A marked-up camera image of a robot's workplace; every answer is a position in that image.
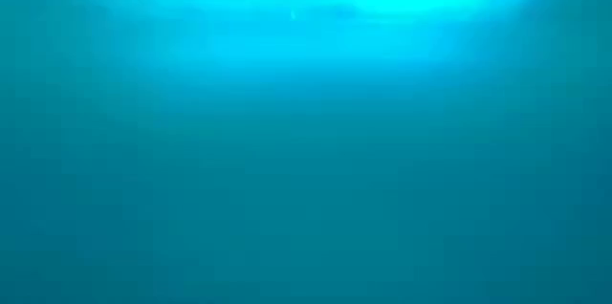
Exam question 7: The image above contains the blue plastic bin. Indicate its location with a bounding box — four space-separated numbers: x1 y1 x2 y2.
0 0 612 304

